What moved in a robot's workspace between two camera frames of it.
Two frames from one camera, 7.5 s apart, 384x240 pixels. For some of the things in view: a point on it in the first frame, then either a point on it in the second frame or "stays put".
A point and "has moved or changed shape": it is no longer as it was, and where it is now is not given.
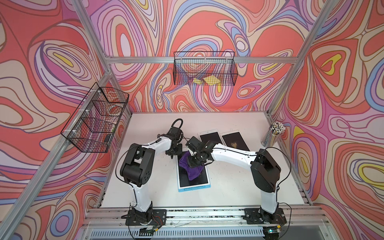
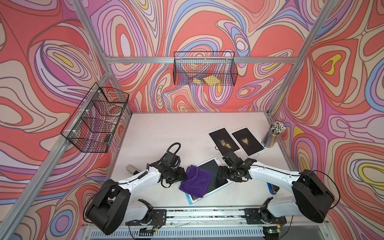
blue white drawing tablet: x=184 y=183 -> x=216 y=183
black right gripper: x=191 y=163 -> x=224 y=175
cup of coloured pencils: x=270 y=135 stays put
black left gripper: x=179 y=151 -> x=181 y=175
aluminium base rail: x=109 y=223 stays put
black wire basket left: x=92 y=122 stays put
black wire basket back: x=205 y=68 stays put
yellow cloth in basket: x=210 y=80 stays put
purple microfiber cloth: x=193 y=172 has moved or changed shape
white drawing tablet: x=234 y=139 -> x=246 y=142
